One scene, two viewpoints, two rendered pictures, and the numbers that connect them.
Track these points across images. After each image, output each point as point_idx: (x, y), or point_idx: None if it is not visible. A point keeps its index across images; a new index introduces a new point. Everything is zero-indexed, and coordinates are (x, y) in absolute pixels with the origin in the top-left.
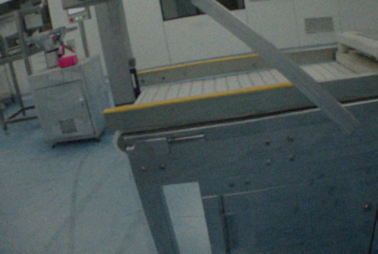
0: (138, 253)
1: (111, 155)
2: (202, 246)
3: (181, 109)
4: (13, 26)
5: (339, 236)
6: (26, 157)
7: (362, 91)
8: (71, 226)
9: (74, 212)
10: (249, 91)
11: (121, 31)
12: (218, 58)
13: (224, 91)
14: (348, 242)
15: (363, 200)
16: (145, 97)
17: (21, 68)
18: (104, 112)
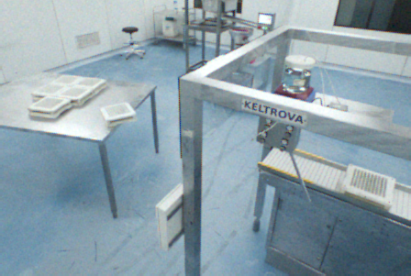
0: (246, 191)
1: (253, 126)
2: None
3: (276, 171)
4: (215, 5)
5: (316, 229)
6: None
7: (327, 193)
8: (217, 161)
9: (222, 154)
10: (294, 176)
11: None
12: (366, 71)
13: (288, 172)
14: (318, 234)
15: (327, 223)
16: (272, 154)
17: None
18: (258, 162)
